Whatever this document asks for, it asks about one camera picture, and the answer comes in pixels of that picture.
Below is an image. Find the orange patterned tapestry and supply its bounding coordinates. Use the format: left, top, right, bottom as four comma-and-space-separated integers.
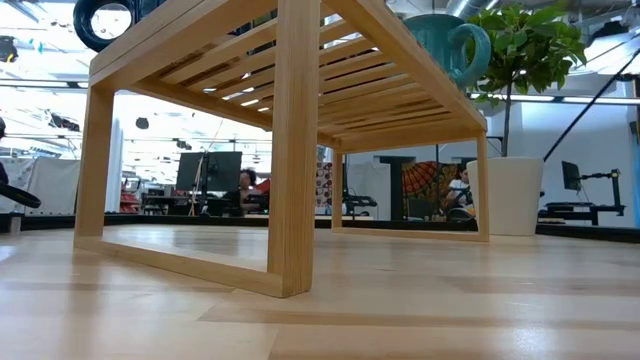
401, 160, 459, 199

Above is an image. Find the green plant in white pot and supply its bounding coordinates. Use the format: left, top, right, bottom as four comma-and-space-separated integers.
465, 2, 589, 237

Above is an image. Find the silver ceiling duct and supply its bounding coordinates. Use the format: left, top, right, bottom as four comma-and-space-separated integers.
444, 0, 501, 19

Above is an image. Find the black computer monitor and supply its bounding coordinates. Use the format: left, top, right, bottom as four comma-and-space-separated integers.
175, 151, 208, 194
207, 151, 244, 194

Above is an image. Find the teal coffee mug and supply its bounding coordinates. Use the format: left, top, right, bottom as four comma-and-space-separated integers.
402, 13, 493, 91

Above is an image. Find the black monitor on arm stand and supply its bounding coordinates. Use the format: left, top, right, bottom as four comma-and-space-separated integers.
560, 159, 626, 226

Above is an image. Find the wooden slatted rack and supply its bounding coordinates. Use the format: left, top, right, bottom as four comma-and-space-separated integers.
73, 0, 490, 300

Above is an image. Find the dark blue coffee mug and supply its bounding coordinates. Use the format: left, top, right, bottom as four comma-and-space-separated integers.
72, 0, 166, 54

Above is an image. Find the person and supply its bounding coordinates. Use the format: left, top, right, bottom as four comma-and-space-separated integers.
444, 167, 476, 221
234, 168, 271, 211

